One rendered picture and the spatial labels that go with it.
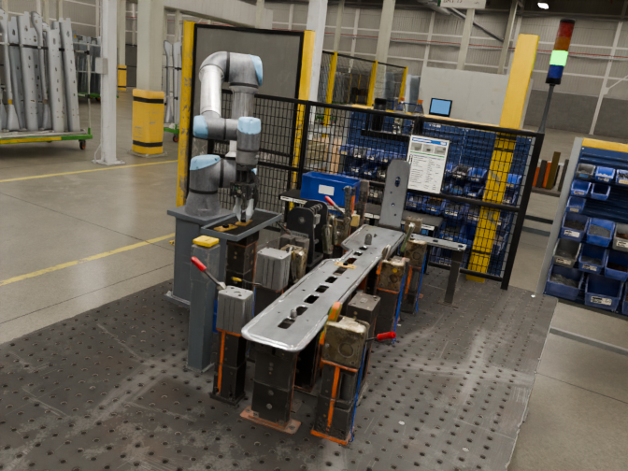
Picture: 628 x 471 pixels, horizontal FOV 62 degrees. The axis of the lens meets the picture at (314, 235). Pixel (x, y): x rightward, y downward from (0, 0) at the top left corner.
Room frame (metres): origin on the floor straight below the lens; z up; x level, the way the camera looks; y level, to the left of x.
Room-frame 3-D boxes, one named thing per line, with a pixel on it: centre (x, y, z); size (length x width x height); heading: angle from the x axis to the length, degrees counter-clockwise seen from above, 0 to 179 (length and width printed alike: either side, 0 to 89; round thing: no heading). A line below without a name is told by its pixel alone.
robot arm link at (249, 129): (1.80, 0.26, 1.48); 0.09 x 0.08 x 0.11; 14
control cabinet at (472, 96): (8.64, -2.21, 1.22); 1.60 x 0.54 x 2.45; 63
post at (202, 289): (1.58, 0.34, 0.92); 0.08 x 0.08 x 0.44; 71
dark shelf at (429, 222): (2.86, -0.23, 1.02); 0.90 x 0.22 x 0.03; 71
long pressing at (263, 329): (1.92, -0.14, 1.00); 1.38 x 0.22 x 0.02; 161
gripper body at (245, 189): (1.79, 0.26, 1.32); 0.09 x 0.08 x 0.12; 168
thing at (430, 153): (2.87, -0.55, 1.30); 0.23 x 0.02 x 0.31; 71
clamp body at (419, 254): (2.26, -0.46, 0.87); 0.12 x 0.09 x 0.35; 71
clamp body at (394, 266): (1.94, -0.32, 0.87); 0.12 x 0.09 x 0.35; 71
